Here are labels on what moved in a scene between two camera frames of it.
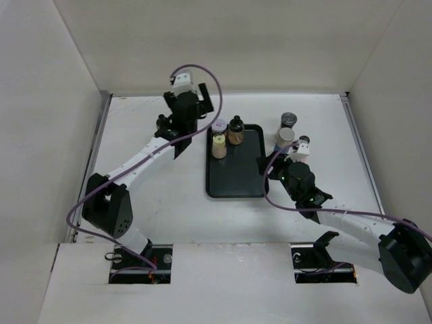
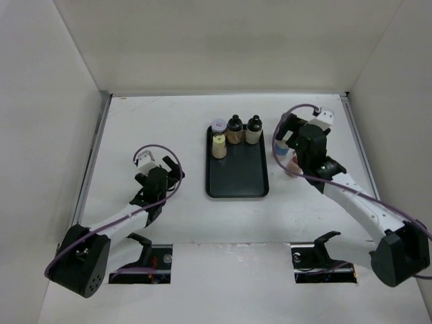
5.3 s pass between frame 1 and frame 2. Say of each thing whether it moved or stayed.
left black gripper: moved
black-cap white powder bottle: moved
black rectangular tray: stayed
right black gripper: moved
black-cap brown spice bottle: stayed
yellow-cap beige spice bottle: stayed
